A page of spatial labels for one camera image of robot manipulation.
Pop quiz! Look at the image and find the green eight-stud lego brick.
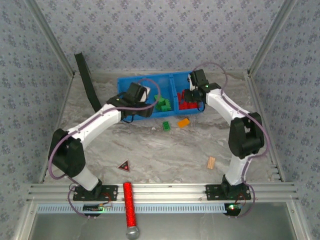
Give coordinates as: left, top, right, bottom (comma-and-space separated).
161, 99, 173, 112

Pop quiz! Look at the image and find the large yellow lego brick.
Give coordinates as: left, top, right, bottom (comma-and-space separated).
177, 118, 191, 129

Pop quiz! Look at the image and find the black triangle badge red light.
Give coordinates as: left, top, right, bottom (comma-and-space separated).
117, 159, 133, 174

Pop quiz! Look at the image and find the small wooden block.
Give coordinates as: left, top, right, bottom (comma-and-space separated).
206, 156, 217, 171

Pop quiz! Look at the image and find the red glitter toy microphone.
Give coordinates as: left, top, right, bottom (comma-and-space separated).
123, 181, 140, 240

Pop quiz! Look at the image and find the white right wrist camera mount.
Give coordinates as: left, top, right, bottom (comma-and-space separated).
187, 71, 199, 91

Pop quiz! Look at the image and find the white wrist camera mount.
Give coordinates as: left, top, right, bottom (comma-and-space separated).
139, 85, 152, 102
187, 71, 199, 91

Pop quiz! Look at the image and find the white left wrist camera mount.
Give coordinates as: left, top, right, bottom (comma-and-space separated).
139, 85, 152, 102

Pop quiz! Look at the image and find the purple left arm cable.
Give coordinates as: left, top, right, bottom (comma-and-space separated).
48, 78, 163, 219

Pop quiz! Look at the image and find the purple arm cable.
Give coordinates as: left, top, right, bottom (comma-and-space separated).
48, 78, 163, 219
192, 61, 271, 219

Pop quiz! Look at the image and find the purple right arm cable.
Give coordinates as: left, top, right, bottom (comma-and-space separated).
192, 61, 271, 219

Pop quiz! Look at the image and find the black fabric strap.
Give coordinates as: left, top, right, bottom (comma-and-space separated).
74, 51, 103, 114

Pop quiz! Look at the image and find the aluminium corner frame post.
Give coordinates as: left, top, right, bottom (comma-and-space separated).
246, 0, 300, 77
24, 0, 76, 77

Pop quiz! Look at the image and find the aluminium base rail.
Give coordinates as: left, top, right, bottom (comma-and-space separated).
26, 182, 300, 203

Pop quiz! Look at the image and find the grey slotted cable duct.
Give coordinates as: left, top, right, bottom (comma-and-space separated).
36, 202, 228, 214

